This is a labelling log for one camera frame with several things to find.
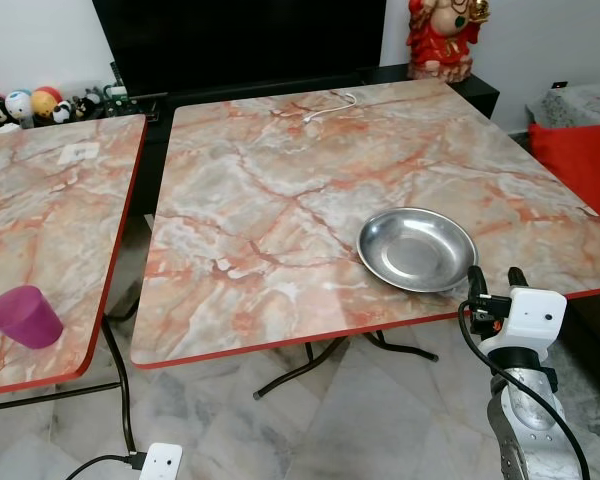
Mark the small panda plush toy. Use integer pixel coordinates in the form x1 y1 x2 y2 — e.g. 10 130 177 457
52 99 77 125

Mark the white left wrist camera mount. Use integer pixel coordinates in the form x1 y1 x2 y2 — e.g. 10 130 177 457
138 442 184 480

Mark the red cushion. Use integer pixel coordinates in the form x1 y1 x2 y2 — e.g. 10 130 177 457
527 123 600 230

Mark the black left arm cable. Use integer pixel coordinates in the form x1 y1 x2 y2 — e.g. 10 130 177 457
64 451 147 480

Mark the red laughing buddha figurine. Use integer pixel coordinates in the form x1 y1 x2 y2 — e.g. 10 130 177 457
407 0 492 84

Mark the yellow and red plush ball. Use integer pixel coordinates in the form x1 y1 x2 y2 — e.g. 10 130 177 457
30 86 64 122

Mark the white sticker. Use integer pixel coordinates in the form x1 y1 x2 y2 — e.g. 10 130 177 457
60 142 102 164

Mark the narrow marble folding table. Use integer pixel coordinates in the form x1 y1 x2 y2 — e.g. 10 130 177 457
0 113 149 456

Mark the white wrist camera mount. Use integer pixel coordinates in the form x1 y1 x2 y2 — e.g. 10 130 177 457
479 288 568 363
138 442 184 480

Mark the large marble folding table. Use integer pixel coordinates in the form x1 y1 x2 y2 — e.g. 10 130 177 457
130 78 600 401

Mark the white and blue plush toy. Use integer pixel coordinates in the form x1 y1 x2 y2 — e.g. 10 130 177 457
5 89 34 127

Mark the grey patterned cushion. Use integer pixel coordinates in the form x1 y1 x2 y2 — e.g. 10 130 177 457
526 83 600 130

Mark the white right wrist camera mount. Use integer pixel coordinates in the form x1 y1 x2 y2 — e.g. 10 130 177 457
479 288 568 363

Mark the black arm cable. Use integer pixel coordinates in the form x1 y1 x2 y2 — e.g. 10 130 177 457
64 451 147 480
457 300 592 480

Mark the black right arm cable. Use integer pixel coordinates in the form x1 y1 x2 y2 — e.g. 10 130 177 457
457 300 592 480

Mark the white cable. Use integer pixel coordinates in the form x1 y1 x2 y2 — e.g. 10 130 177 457
302 93 360 125

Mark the black television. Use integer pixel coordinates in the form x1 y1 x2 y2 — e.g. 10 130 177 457
92 0 389 97

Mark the purple plastic cup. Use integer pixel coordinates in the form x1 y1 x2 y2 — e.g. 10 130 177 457
0 285 64 350

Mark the black plush toy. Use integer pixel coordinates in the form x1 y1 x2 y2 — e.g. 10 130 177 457
73 92 108 120

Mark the round stainless steel plate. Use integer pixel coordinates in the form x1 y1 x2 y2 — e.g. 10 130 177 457
356 207 478 294

